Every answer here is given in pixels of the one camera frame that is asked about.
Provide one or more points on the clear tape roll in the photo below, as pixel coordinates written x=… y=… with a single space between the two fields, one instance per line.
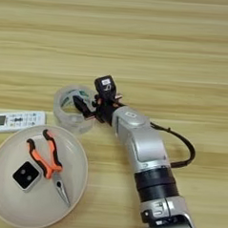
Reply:
x=70 y=123

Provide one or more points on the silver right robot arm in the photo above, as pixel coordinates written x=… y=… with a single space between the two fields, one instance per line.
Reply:
x=146 y=143

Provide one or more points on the beige round plate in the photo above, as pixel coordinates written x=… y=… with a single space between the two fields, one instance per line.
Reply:
x=33 y=206

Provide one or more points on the small black box white label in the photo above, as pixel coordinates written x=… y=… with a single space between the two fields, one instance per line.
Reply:
x=105 y=86

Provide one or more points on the white remote control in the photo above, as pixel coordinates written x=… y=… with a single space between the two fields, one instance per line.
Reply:
x=20 y=120

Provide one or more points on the orange black needle-nose pliers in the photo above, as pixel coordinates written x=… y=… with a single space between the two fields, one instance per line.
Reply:
x=47 y=167

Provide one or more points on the black white square adapter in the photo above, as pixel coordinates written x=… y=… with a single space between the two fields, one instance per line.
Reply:
x=26 y=176

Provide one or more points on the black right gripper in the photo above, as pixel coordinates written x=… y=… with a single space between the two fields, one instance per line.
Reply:
x=105 y=111

